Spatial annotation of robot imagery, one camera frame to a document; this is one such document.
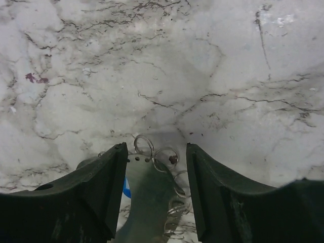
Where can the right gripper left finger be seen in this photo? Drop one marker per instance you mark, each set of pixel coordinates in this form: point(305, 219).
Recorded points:
point(82, 206)

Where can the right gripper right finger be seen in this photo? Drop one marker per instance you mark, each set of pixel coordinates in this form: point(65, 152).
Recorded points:
point(229, 207)

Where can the blue key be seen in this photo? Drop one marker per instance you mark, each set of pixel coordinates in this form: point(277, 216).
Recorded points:
point(126, 188)

